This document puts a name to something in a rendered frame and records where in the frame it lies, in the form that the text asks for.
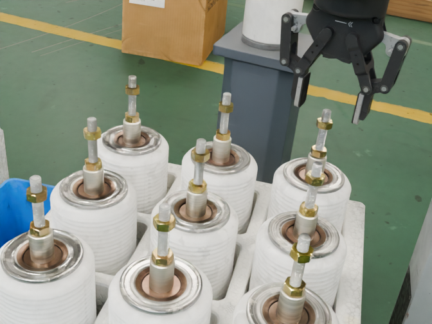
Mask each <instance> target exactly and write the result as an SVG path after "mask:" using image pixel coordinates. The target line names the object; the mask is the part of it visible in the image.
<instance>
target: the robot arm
mask: <svg viewBox="0 0 432 324"><path fill-rule="evenodd" d="M303 1H304V0H246V5H245V11H244V21H243V27H242V41H243V42H244V43H246V44H247V45H249V46H251V47H254V48H258V49H260V50H267V51H280V64H281V65H282V66H287V67H288V68H290V69H291V70H292V71H293V73H294V78H293V83H292V89H291V90H292V91H291V99H292V100H294V106H297V107H301V106H302V105H303V104H304V103H305V101H306V97H307V90H308V86H309V80H310V76H311V72H309V68H310V67H311V66H312V65H313V63H314V62H315V61H316V59H317V58H318V57H319V56H320V55H321V54H322V55H323V57H325V58H328V59H338V60H340V61H342V62H344V63H347V64H350V63H352V65H353V68H354V73H355V75H357V78H358V81H359V85H360V88H361V91H360V92H359V93H358V95H357V100H356V103H355V109H354V113H353V117H352V123H354V124H356V125H357V124H358V123H359V122H360V121H361V120H364V119H365V118H366V117H367V115H368V114H369V112H370V108H371V104H372V100H373V97H374V94H375V93H382V94H387V93H389V92H390V90H391V88H392V87H393V86H394V85H395V83H396V80H397V77H398V75H399V73H400V70H401V67H402V65H403V63H404V60H405V58H406V55H407V53H408V50H409V48H410V45H411V42H412V39H411V37H410V36H409V35H403V36H402V37H399V36H398V35H394V34H392V33H388V32H387V31H386V27H385V17H386V12H387V9H388V3H389V0H314V1H313V7H312V10H311V11H310V12H309V13H302V8H303ZM304 24H306V25H307V27H308V30H309V32H310V34H311V37H312V39H313V41H314V42H313V43H312V44H311V45H310V47H309V48H308V50H307V51H306V52H305V53H304V54H303V57H302V58H300V57H299V56H297V52H298V32H299V31H301V30H302V29H303V25H304ZM381 42H383V43H384V44H385V46H386V54H387V56H389V57H390V59H389V61H388V65H387V66H386V69H385V72H384V75H383V77H382V78H377V77H376V74H375V69H374V58H373V55H372V50H373V49H374V48H375V47H376V46H378V45H379V44H380V43H381ZM358 63H359V64H358Z"/></svg>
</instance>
